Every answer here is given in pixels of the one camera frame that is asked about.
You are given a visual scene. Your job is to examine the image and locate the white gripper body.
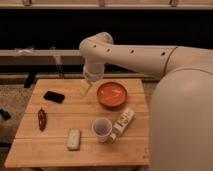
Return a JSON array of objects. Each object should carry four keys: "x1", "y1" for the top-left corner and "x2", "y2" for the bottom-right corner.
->
[{"x1": 83, "y1": 63, "x2": 105, "y2": 82}]

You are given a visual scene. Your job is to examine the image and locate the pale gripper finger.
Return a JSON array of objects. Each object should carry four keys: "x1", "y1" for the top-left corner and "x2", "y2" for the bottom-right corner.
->
[{"x1": 79, "y1": 80, "x2": 92, "y2": 96}]

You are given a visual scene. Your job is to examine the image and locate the orange ceramic bowl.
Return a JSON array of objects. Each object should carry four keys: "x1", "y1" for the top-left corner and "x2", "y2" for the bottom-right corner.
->
[{"x1": 97, "y1": 82, "x2": 127, "y2": 107}]

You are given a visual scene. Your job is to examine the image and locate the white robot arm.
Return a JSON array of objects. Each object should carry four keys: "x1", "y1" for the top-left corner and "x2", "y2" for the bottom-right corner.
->
[{"x1": 79, "y1": 32, "x2": 213, "y2": 171}]

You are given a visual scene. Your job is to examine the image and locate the black phone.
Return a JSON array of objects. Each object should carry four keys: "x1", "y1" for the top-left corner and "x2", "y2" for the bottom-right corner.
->
[{"x1": 44, "y1": 91, "x2": 65, "y2": 104}]

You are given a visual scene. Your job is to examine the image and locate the white plastic cup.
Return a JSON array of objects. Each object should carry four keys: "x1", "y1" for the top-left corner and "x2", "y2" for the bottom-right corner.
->
[{"x1": 92, "y1": 117, "x2": 112, "y2": 143}]

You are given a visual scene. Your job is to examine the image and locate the white wrapped snack bar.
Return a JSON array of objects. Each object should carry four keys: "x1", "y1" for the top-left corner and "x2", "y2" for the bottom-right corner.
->
[{"x1": 67, "y1": 129, "x2": 81, "y2": 150}]

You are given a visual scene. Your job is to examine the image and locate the crumpled clear plastic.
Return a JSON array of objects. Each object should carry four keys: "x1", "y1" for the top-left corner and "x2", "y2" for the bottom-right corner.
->
[{"x1": 15, "y1": 47, "x2": 34, "y2": 56}]

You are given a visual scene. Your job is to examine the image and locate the black object on floor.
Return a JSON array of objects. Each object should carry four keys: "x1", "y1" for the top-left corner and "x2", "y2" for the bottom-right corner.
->
[{"x1": 0, "y1": 109, "x2": 11, "y2": 120}]

